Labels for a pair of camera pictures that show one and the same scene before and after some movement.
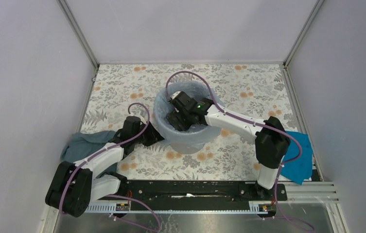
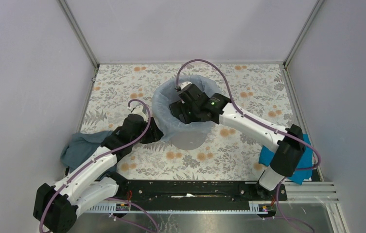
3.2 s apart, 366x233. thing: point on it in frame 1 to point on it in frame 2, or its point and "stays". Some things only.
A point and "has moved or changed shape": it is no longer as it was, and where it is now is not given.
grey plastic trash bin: [184, 148] has moved or changed shape
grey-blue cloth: [81, 145] stays
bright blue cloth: [301, 169] stays
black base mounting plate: [179, 191] stays
